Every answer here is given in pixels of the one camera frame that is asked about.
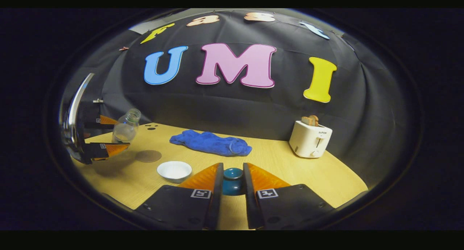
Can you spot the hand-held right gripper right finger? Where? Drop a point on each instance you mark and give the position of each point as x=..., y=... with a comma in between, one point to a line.
x=249, y=199

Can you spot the bread slice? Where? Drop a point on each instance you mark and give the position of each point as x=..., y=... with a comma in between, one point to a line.
x=310, y=120

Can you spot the black backdrop cloth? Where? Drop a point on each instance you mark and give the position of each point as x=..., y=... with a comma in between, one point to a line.
x=253, y=108

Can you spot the white toaster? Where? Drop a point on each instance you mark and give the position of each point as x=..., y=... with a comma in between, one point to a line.
x=308, y=141

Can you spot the blue towel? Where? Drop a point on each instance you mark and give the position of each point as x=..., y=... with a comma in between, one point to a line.
x=210, y=143

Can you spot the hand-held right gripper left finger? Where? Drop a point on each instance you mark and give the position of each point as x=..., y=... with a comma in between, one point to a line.
x=216, y=199

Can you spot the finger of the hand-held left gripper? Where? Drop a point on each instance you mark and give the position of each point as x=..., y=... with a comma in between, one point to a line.
x=96, y=150
x=107, y=120

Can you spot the white bowl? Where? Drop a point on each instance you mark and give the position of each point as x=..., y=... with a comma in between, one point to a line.
x=174, y=170

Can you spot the teal teacup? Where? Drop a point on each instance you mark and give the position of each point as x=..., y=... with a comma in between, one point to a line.
x=232, y=188

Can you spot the clear plastic water bottle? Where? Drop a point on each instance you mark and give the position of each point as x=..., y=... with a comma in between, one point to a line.
x=126, y=130

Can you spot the teal teacup lid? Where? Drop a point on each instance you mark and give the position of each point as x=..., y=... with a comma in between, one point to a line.
x=232, y=173

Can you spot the round brown coaster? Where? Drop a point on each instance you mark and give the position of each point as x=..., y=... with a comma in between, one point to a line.
x=148, y=156

